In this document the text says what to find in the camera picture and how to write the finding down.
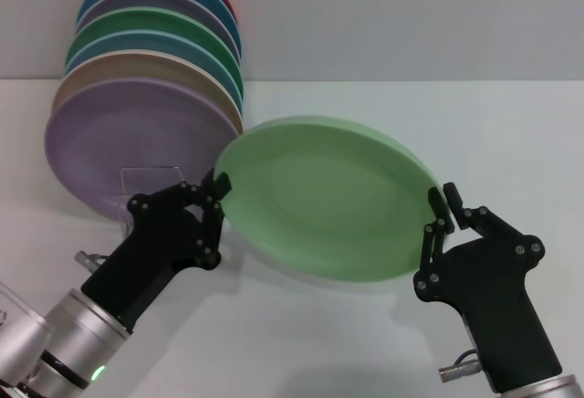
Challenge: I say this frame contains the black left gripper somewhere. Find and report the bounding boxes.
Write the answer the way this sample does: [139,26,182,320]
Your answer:
[80,168,232,334]

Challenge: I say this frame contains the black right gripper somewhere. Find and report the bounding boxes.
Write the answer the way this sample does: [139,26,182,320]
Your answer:
[412,182,564,393]

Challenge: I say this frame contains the light green plate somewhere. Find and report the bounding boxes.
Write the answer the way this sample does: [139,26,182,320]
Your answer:
[213,114,445,285]

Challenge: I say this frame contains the lilac plate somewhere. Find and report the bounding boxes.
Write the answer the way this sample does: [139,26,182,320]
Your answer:
[43,76,244,224]

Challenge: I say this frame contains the beige plate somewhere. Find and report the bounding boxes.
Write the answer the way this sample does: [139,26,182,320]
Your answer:
[50,49,245,135]

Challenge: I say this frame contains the light blue plate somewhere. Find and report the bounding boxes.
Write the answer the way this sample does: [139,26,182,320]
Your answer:
[62,28,245,103]

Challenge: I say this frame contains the dark green plate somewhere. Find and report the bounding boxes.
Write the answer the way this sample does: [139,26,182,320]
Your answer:
[63,6,244,93]

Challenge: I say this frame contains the left gripper metal cable connector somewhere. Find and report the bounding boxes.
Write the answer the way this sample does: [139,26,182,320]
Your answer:
[73,250,111,275]

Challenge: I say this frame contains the gripper metal cable connector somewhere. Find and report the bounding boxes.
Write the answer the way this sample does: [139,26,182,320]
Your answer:
[73,250,111,275]
[437,349,485,372]

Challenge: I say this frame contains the right gripper metal cable connector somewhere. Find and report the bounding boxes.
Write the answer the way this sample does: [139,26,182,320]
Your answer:
[437,349,485,372]

